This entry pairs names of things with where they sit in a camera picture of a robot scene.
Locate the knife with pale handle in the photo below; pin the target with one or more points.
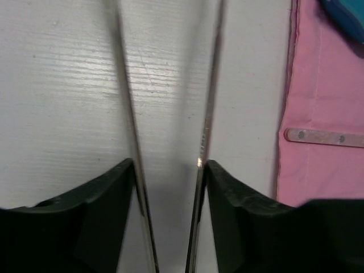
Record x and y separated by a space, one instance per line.
323 137

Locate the blue dotted plate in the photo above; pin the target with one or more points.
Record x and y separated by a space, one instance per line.
348 15

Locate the pink cloth placemat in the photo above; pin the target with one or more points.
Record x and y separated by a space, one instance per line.
324 92

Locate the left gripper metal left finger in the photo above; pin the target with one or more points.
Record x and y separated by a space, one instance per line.
82 230

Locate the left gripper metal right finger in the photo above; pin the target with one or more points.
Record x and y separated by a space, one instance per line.
254 233

